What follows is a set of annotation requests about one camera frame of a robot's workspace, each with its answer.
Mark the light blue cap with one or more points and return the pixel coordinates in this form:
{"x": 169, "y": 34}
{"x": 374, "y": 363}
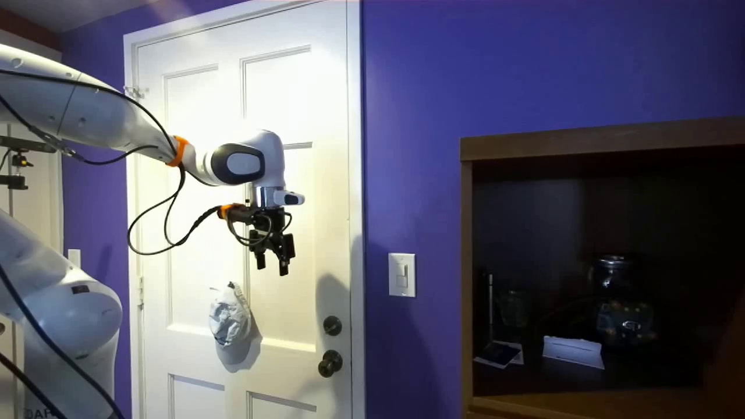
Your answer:
{"x": 233, "y": 329}

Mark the white paper in cabinet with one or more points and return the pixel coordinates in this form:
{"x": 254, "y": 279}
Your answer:
{"x": 571, "y": 350}

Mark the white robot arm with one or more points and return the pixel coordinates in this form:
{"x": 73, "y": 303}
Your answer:
{"x": 70, "y": 321}

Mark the dark round door knob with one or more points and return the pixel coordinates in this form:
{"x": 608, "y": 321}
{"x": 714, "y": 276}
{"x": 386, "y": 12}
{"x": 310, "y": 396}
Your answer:
{"x": 331, "y": 362}

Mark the black metal stand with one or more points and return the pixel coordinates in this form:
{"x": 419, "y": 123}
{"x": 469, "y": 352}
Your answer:
{"x": 25, "y": 158}

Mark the brown wooden cabinet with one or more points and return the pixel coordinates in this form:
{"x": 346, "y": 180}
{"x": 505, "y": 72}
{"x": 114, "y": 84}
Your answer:
{"x": 541, "y": 207}

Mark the white light switch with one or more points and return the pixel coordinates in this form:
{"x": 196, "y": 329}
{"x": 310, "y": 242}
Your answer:
{"x": 401, "y": 276}

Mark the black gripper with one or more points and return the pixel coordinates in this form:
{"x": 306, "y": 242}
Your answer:
{"x": 267, "y": 232}

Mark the dark deadbolt lock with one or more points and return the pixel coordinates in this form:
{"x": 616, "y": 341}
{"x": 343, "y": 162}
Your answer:
{"x": 331, "y": 326}

